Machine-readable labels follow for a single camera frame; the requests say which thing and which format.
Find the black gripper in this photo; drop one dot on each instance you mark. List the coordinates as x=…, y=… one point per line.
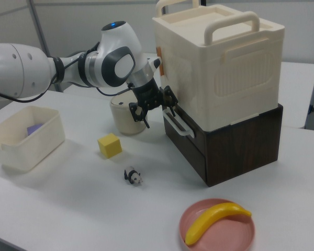
x=146, y=95

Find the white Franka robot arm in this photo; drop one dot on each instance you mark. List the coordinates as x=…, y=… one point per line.
x=15, y=70

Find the cream lidded trash can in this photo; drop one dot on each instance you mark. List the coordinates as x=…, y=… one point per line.
x=125, y=123

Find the cream plastic storage box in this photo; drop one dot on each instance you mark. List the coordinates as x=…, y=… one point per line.
x=185, y=78

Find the yellow foam cube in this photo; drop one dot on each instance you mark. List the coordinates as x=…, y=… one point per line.
x=110, y=146

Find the panda toy figurine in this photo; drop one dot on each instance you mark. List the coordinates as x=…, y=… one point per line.
x=133, y=176

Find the dark brown wooden cabinet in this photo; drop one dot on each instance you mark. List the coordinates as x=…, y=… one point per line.
x=240, y=151

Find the purple foam cube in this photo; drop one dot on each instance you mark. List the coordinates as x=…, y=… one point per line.
x=34, y=129

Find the yellow toy banana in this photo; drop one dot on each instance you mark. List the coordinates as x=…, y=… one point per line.
x=214, y=217

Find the white plastic bin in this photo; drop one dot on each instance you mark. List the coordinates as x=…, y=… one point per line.
x=21, y=154

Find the pink plate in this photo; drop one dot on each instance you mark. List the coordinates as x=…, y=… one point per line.
x=225, y=235

